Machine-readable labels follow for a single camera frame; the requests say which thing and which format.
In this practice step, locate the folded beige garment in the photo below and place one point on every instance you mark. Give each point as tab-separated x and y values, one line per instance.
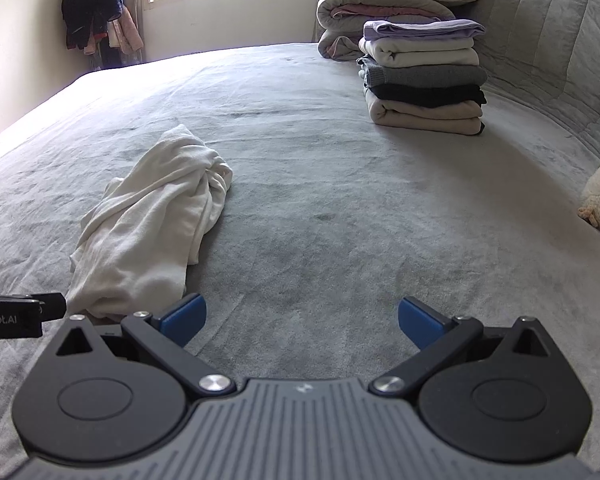
420	117

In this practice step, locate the folded white garment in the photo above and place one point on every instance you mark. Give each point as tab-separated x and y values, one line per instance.
420	52

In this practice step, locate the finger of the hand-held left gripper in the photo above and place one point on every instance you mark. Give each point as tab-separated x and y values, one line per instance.
52	306

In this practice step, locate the pink hanging garment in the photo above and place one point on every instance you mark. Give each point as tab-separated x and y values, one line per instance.
125	35

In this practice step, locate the folded grey sweater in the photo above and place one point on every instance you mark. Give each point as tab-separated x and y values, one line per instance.
425	75

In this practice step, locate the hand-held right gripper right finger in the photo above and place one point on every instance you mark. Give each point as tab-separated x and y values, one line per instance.
420	320

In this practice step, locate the white pants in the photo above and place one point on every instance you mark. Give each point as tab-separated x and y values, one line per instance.
145	220

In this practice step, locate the grey pink folded quilt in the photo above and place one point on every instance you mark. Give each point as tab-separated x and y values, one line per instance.
375	7

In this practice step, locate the folded purple garment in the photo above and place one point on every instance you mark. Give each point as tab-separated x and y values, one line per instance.
420	28

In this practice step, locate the grey quilted headboard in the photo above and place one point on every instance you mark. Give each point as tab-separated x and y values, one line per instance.
555	35

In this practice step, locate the folded black garment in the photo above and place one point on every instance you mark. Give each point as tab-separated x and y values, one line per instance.
425	95

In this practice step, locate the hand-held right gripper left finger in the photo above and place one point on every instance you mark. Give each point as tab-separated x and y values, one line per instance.
182	317

